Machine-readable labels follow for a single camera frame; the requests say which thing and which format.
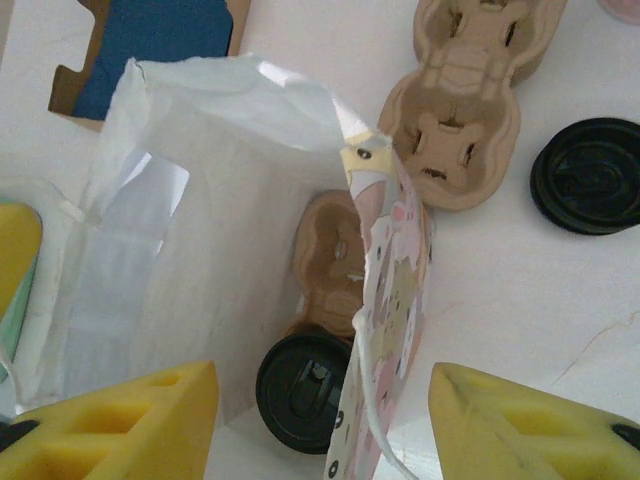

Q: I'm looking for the black plastic lid stack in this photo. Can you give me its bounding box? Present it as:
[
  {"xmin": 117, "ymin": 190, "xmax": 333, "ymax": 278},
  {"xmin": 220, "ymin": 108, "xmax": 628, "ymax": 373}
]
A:
[{"xmin": 529, "ymin": 117, "xmax": 640, "ymax": 237}]

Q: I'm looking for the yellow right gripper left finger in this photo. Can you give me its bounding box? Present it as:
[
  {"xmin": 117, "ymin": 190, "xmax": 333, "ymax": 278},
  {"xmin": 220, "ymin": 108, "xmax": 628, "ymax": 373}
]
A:
[{"xmin": 0, "ymin": 359, "xmax": 221, "ymax": 480}]

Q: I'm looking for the black plastic cup lid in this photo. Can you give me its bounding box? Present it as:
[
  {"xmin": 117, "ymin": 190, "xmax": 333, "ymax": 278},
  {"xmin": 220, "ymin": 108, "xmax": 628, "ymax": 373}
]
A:
[{"xmin": 255, "ymin": 324, "xmax": 352, "ymax": 455}]

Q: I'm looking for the pink straw holder cup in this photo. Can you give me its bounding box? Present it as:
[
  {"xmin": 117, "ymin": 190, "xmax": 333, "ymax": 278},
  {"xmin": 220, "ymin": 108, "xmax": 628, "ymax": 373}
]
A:
[{"xmin": 597, "ymin": 0, "xmax": 640, "ymax": 25}]

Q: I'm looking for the blue paper napkin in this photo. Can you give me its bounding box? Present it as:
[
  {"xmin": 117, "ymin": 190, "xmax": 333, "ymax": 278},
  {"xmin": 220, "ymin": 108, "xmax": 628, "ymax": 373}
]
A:
[{"xmin": 73, "ymin": 0, "xmax": 236, "ymax": 122}]

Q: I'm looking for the brown pulp carrier stack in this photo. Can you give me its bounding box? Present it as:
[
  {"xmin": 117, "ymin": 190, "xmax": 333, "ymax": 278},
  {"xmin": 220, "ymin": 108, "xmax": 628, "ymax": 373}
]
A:
[{"xmin": 377, "ymin": 0, "xmax": 570, "ymax": 211}]

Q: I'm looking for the white printed paper bag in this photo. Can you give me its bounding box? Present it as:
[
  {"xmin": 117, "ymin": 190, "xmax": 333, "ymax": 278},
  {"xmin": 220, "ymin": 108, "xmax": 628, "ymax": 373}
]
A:
[{"xmin": 0, "ymin": 52, "xmax": 437, "ymax": 480}]

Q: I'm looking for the brown pulp cup carrier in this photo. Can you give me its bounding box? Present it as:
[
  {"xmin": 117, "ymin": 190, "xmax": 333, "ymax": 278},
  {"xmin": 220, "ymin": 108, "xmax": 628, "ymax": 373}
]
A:
[{"xmin": 291, "ymin": 189, "xmax": 369, "ymax": 344}]

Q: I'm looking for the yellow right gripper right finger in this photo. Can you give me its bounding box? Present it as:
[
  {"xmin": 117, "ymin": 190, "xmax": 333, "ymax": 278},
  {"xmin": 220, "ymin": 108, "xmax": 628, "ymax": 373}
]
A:
[{"xmin": 429, "ymin": 362, "xmax": 640, "ymax": 480}]

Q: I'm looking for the brown cardboard tray box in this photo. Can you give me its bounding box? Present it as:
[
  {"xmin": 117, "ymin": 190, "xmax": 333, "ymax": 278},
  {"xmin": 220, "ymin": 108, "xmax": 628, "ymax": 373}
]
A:
[{"xmin": 47, "ymin": 0, "xmax": 252, "ymax": 135}]

